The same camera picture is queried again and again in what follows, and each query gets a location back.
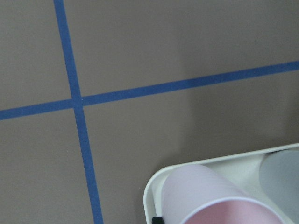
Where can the pink plastic cup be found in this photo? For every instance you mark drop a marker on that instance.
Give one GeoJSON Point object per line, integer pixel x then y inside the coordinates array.
{"type": "Point", "coordinates": [195, 194]}

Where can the grey plastic cup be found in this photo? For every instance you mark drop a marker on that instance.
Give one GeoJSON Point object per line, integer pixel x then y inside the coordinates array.
{"type": "Point", "coordinates": [279, 178]}

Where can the cream plastic tray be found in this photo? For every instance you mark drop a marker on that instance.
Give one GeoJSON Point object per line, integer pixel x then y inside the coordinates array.
{"type": "Point", "coordinates": [241, 169]}

